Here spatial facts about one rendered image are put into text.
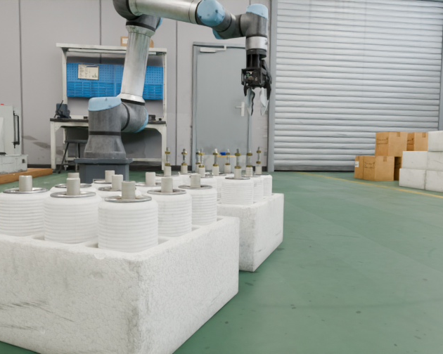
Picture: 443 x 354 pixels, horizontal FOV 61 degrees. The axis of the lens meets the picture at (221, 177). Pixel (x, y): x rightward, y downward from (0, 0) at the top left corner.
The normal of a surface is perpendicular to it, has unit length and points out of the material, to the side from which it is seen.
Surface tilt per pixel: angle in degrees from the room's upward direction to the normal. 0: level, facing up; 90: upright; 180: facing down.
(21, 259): 90
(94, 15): 90
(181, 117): 90
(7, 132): 90
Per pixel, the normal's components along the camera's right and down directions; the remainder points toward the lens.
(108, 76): 0.13, 0.07
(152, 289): 0.92, 0.04
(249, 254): -0.36, 0.06
